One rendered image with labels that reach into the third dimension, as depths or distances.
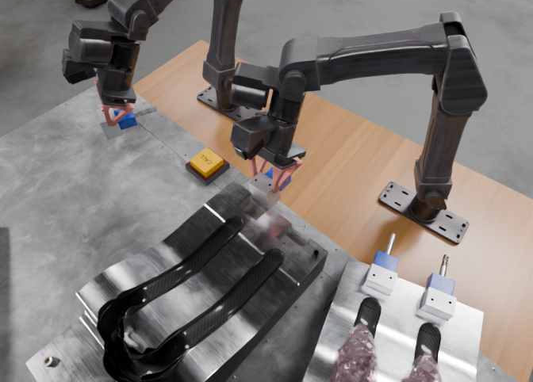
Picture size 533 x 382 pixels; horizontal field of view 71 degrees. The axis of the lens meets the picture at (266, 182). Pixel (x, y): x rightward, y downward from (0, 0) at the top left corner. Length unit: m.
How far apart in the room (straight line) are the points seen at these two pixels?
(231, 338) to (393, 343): 0.28
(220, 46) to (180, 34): 2.01
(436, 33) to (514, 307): 0.57
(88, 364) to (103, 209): 0.36
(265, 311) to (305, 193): 0.34
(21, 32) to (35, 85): 0.68
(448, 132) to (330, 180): 0.34
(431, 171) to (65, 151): 0.90
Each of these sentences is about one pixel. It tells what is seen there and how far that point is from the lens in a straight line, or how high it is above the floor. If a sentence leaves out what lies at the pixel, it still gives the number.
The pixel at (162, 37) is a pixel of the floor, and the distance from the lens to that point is 2.98.
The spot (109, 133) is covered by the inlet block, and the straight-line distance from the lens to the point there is 0.96.
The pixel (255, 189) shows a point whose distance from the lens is 0.74.
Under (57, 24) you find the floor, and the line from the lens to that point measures 3.40.
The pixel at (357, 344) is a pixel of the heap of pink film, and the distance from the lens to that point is 0.68.
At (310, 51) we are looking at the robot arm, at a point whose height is 1.21.
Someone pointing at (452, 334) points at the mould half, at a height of 0.86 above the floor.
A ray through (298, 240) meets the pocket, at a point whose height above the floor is 0.86.
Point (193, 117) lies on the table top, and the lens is 1.11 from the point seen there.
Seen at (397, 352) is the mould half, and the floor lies 0.87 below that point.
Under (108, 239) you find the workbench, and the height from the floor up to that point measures 0.80.
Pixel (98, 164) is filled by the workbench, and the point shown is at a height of 0.80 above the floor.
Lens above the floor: 1.55
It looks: 54 degrees down
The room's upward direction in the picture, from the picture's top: straight up
